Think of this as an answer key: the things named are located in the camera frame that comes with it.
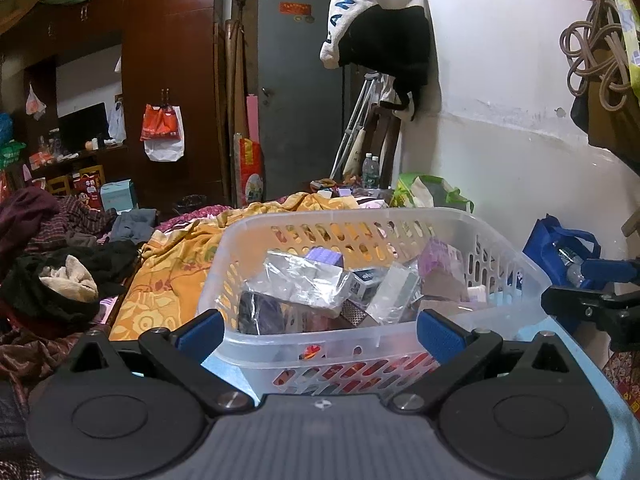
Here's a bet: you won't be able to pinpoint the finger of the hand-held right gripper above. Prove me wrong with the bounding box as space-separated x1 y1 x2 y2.
581 257 640 284
541 284 640 352

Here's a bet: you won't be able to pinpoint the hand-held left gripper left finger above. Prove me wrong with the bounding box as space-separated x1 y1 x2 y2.
52 308 252 417

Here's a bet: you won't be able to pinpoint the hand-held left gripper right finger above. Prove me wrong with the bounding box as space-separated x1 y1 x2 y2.
391 308 586 415

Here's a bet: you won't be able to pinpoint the clear plastic basket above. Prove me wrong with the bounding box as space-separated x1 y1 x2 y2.
198 207 552 397

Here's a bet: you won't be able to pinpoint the clear plastic bag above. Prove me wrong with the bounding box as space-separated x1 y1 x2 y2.
242 251 359 317

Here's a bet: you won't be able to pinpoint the brown box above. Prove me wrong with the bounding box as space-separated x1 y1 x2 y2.
422 269 469 302

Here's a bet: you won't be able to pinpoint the clear wrapped box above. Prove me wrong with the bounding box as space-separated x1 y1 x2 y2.
367 264 421 324

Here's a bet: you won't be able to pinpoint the red patterned cloth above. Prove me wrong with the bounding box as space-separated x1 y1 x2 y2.
602 349 640 412

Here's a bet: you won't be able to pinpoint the orange patterned blanket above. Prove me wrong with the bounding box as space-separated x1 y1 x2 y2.
109 191 362 342

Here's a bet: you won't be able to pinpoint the blue tote bag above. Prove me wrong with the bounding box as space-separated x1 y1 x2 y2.
522 214 602 302

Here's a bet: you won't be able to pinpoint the pink packet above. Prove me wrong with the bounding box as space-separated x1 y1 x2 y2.
417 239 466 287

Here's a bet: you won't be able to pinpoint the small dotted side box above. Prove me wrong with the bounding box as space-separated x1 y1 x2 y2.
342 299 369 329

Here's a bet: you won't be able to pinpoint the white and blue box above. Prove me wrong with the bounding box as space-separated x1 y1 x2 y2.
347 265 389 307

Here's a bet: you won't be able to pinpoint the grey clothing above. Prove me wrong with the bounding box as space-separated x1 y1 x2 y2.
109 208 159 247

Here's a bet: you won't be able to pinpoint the black mesh waste basket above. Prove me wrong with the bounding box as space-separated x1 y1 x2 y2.
172 193 207 216

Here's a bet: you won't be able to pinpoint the brown hanging bag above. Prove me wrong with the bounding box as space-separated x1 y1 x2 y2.
569 34 640 172

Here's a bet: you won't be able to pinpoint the beige cloth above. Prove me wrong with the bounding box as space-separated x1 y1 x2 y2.
38 254 100 304

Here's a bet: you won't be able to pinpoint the green and white bag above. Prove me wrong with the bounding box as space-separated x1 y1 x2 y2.
389 173 475 214

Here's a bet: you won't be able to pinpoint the teal box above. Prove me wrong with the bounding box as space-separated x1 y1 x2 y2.
99 179 139 214

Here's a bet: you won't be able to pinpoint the brown plaid cloth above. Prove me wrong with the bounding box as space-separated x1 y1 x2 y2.
0 324 107 397

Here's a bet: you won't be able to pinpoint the red printed sack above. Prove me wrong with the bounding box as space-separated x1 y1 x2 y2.
233 132 265 206

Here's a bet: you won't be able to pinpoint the clutter of small packets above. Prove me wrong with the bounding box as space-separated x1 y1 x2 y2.
309 177 397 207

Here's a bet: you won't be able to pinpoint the black clothing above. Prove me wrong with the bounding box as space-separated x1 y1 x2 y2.
0 239 142 327

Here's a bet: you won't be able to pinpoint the yellow crate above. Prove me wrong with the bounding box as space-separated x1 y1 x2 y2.
47 164 107 197

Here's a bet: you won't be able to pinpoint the maroon clothing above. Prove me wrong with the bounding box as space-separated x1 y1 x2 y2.
0 187 119 257

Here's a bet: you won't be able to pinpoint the red and white plastic bag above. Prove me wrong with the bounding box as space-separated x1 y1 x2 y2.
139 103 185 163

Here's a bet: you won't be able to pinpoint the pink roll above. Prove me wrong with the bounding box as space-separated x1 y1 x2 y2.
246 94 261 144

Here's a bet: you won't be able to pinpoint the small white plastic bag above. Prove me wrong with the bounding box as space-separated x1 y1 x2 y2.
108 101 127 144

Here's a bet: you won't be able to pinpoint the metal crutches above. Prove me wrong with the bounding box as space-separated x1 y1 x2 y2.
329 72 379 179

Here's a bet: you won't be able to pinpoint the black television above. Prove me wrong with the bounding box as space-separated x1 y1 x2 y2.
57 102 109 154

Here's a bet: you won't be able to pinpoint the grey door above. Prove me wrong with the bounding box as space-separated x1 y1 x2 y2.
257 0 347 202

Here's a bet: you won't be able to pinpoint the green plastic basket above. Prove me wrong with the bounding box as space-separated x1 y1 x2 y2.
0 139 27 169

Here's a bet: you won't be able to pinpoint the wooden planks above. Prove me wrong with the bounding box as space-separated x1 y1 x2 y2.
224 0 259 206

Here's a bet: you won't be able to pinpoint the white hanging plastic bag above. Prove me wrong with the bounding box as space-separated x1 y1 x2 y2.
25 83 47 121

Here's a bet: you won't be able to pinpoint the black hanging garment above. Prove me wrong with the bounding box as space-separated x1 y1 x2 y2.
337 5 437 122

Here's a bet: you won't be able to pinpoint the brown wooden wardrobe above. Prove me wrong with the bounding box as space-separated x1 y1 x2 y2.
0 0 227 207

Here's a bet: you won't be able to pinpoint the white cloth with blue letters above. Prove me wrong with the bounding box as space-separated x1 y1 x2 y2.
319 0 429 69

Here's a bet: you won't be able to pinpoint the beige coiled rope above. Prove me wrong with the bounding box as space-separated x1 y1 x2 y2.
559 19 634 112

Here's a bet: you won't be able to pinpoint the yellow floral strap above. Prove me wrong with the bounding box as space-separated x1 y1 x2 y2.
599 0 640 67

